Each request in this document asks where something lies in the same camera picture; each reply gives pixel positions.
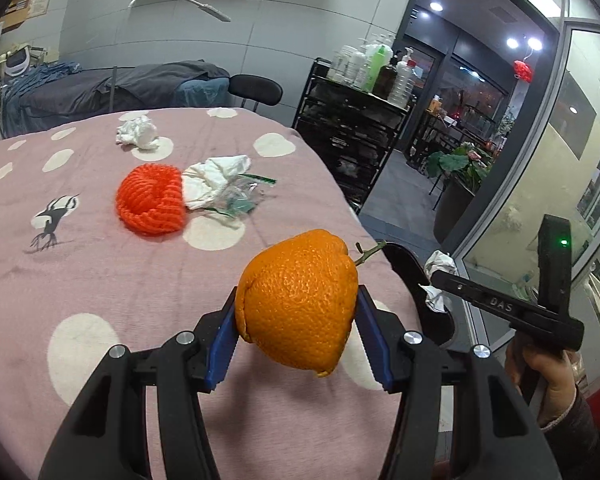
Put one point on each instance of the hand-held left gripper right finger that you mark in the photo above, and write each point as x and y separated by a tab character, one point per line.
377	355

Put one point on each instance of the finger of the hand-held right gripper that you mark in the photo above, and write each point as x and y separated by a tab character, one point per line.
480	296

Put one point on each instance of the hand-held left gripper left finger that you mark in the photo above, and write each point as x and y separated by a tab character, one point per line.
220	352

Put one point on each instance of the small white tissue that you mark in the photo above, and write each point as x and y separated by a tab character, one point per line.
437	265

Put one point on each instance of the black bin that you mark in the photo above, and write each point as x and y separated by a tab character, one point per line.
410	280

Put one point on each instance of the orange fruit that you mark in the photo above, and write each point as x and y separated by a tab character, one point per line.
295	300

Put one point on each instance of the person's right forearm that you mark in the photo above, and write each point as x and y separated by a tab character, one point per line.
575	430

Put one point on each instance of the person's right hand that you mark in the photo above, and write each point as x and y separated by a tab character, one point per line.
550	385

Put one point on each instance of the pink polka dot blanket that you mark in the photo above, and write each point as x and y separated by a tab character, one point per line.
130	285

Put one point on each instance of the potted lotus plant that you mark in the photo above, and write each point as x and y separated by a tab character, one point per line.
460	175

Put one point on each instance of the clear plastic wrapper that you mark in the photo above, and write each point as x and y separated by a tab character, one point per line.
240	197

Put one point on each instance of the red foam fruit net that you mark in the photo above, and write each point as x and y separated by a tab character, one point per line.
150	200

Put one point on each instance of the dark side table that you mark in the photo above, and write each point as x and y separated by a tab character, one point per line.
455	122

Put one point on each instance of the large crumpled white tissue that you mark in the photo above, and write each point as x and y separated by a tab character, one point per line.
210	175

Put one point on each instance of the black trolley cart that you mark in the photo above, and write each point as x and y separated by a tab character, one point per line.
350	135

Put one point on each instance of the red hanging ornament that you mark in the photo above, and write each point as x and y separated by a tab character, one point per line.
522	71

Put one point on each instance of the clear bottle with red cap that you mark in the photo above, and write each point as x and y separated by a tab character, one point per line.
402	80

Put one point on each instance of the brown bottle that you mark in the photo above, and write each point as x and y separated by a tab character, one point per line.
386	80

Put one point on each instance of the green pump bottle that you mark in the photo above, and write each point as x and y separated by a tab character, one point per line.
377	65

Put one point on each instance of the white pump bottle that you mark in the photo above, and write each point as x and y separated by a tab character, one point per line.
362	62

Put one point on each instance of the black stool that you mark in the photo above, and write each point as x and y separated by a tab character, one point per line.
257	87

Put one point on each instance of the wide white bottle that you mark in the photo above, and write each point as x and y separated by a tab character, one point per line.
344	64

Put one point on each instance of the massage bed with grey cover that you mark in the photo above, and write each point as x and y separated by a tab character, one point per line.
130	87

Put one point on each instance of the white helmet device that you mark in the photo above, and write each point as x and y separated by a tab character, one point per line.
17	64

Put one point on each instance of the white floor lamp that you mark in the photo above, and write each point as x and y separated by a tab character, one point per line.
180	0

